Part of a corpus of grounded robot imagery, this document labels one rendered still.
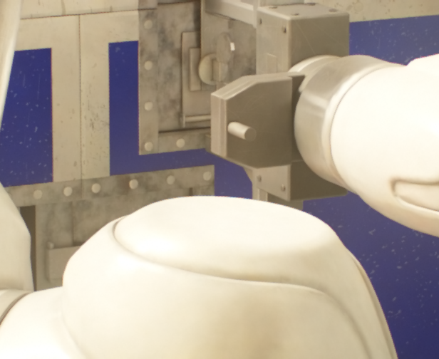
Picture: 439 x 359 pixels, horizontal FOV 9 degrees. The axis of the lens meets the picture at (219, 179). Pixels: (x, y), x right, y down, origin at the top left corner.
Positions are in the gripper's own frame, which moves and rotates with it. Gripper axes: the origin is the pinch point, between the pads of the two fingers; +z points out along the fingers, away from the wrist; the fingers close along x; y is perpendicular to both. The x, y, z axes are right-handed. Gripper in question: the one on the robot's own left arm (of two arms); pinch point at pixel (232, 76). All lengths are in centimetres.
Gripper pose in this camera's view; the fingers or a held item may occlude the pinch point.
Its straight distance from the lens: 204.7
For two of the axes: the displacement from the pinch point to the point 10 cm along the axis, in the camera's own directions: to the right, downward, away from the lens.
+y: 8.9, -1.0, 4.4
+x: 0.0, -9.8, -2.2
